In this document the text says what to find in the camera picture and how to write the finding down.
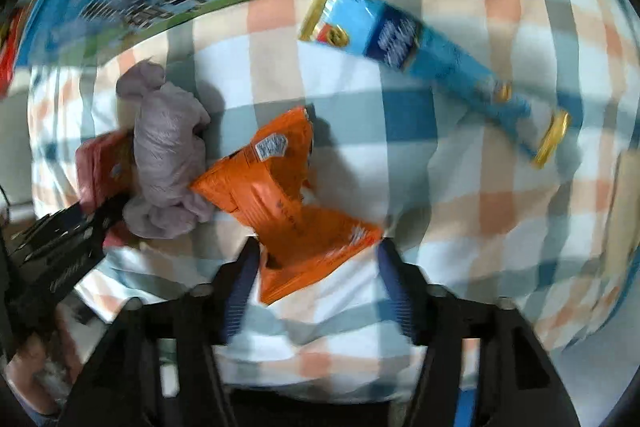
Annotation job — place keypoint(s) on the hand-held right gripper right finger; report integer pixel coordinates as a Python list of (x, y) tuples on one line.
[(397, 292)]

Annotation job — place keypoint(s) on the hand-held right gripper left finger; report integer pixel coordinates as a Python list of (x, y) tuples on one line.
[(239, 294)]

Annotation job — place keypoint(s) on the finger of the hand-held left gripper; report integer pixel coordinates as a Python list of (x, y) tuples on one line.
[(107, 212)]

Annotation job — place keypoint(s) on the red snack packet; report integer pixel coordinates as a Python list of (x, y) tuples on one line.
[(102, 169)]

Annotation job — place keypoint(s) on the pale purple cloth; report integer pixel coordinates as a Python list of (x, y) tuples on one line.
[(165, 152)]

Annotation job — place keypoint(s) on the orange snack packet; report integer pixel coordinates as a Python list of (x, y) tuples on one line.
[(285, 217)]

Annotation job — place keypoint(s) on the long blue snack packet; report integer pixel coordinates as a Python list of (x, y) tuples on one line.
[(425, 52)]

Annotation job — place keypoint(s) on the person's left hand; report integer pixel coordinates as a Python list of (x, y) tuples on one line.
[(35, 372)]

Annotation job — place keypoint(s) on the checkered cloth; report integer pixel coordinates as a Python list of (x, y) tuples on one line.
[(400, 187)]

